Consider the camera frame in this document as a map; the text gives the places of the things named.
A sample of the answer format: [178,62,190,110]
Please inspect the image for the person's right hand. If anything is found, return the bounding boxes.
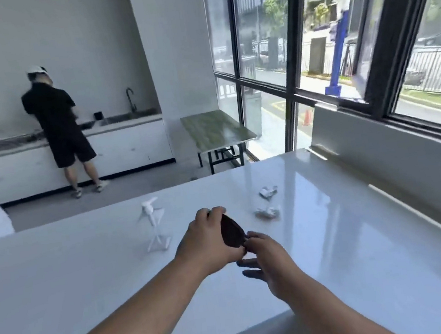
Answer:
[233,225,309,306]

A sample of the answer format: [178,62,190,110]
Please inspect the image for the dark brown egg-shaped shell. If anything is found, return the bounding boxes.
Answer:
[218,211,249,252]

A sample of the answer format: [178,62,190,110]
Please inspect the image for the parked dark car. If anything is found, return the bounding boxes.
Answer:
[415,30,441,51]

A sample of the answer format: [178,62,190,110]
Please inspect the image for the person's right forearm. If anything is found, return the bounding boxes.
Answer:
[274,265,407,334]

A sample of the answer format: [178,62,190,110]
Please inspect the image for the steel sink basin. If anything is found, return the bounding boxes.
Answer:
[99,107,161,127]

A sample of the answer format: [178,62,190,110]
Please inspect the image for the person's left hand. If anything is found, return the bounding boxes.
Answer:
[169,202,255,280]

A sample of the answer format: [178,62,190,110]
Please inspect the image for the blue sign pole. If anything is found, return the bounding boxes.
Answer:
[314,8,362,100]

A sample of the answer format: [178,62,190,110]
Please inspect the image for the black window frame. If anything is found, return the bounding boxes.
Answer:
[203,0,441,181]

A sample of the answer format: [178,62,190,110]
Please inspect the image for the white kitchen counter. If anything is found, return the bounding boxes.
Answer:
[0,112,178,211]

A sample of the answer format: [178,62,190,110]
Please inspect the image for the white folded paper figure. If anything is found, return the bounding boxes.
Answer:
[135,196,175,255]

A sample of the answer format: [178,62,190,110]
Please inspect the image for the person's left forearm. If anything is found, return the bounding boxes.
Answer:
[12,253,211,334]

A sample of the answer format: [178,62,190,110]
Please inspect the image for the black sink faucet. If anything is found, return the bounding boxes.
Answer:
[125,86,139,115]

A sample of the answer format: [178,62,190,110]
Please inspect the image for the green folding table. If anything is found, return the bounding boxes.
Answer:
[180,105,263,178]

